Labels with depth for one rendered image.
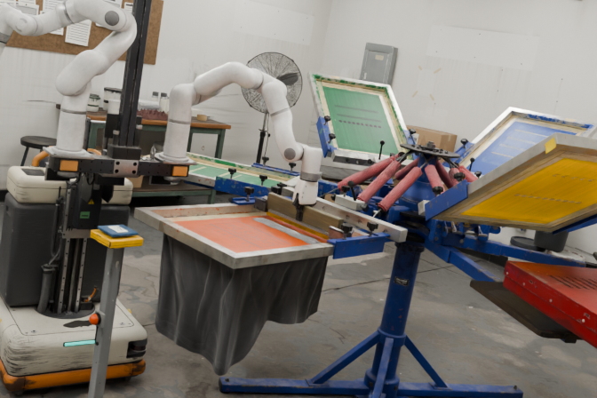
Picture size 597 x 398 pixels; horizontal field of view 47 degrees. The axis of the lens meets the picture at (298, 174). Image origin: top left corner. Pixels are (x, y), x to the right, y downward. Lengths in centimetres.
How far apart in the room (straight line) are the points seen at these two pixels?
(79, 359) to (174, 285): 80
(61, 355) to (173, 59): 420
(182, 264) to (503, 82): 491
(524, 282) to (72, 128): 170
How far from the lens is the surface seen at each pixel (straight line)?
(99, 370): 258
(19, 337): 322
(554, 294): 220
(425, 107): 738
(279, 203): 287
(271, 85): 274
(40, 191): 331
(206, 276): 247
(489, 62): 705
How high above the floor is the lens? 165
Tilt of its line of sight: 10 degrees down
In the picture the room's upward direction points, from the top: 10 degrees clockwise
